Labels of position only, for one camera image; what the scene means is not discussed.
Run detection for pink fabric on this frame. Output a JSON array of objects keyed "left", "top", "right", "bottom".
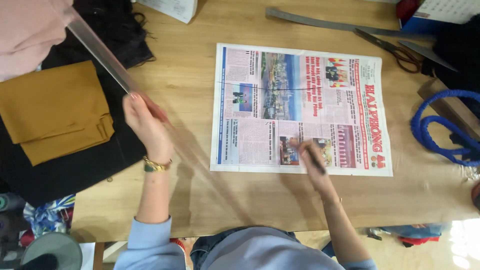
[{"left": 0, "top": 0, "right": 76, "bottom": 82}]

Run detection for newspaper sheet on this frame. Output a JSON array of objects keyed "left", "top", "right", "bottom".
[{"left": 209, "top": 42, "right": 394, "bottom": 177}]

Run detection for person's left hand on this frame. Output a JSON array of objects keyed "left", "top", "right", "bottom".
[{"left": 122, "top": 92, "right": 175, "bottom": 163}]

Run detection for white paper box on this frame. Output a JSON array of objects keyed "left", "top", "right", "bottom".
[{"left": 135, "top": 0, "right": 199, "bottom": 25}]

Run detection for grey round stool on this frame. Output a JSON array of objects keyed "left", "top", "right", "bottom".
[{"left": 20, "top": 232, "right": 83, "bottom": 270}]

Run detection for black pen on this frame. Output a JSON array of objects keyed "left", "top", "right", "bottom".
[{"left": 305, "top": 145, "right": 327, "bottom": 176}]

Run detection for colourful patterned fabric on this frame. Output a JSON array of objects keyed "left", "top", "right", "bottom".
[{"left": 23, "top": 194, "right": 76, "bottom": 238}]

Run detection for long grey metal ruler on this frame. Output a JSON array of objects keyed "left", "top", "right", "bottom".
[{"left": 265, "top": 7, "right": 438, "bottom": 42}]

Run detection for long clear plastic ruler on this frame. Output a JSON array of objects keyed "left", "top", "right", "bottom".
[{"left": 66, "top": 10, "right": 241, "bottom": 211}]

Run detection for person's light blue sweater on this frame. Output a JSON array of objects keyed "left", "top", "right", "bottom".
[{"left": 114, "top": 216, "right": 378, "bottom": 270}]

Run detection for black fluffy fabric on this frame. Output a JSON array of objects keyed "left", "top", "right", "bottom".
[{"left": 421, "top": 14, "right": 480, "bottom": 118}]

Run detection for black fabric sheet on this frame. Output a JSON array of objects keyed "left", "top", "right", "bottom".
[{"left": 0, "top": 22, "right": 155, "bottom": 209}]

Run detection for black frayed fabric piece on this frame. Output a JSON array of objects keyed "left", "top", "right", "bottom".
[{"left": 73, "top": 0, "right": 156, "bottom": 70}]

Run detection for mustard yellow folded fabric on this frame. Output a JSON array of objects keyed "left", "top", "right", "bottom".
[{"left": 0, "top": 60, "right": 115, "bottom": 167}]

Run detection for blue box with calendar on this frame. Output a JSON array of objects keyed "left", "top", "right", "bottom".
[{"left": 399, "top": 0, "right": 480, "bottom": 36}]

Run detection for gold and green wrist bracelet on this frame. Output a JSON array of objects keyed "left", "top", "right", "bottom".
[{"left": 142, "top": 156, "right": 173, "bottom": 173}]

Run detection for blue rope bag handles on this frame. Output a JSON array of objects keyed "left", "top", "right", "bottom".
[{"left": 410, "top": 89, "right": 480, "bottom": 168}]

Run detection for brown wooden block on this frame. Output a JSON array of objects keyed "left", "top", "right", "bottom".
[{"left": 417, "top": 78, "right": 480, "bottom": 142}]

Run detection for person's right hand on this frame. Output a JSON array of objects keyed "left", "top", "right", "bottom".
[{"left": 292, "top": 137, "right": 334, "bottom": 188}]

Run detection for black tailor scissors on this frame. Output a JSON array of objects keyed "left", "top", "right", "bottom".
[{"left": 353, "top": 28, "right": 423, "bottom": 74}]

